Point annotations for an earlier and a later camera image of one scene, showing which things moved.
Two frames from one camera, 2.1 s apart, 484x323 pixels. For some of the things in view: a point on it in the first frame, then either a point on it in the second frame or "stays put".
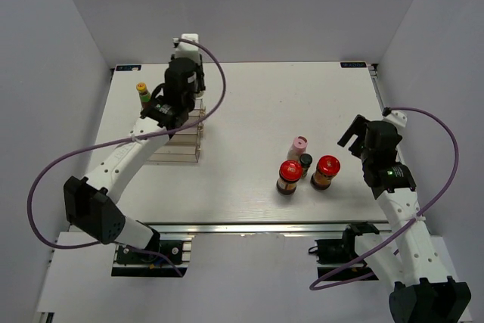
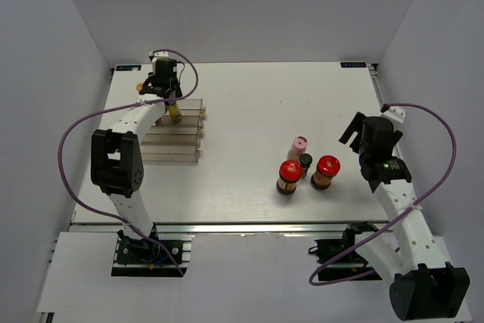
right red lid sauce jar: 327,167 stays put
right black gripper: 358,128 stays put
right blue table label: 353,65 stays put
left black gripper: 200,74 → 177,85
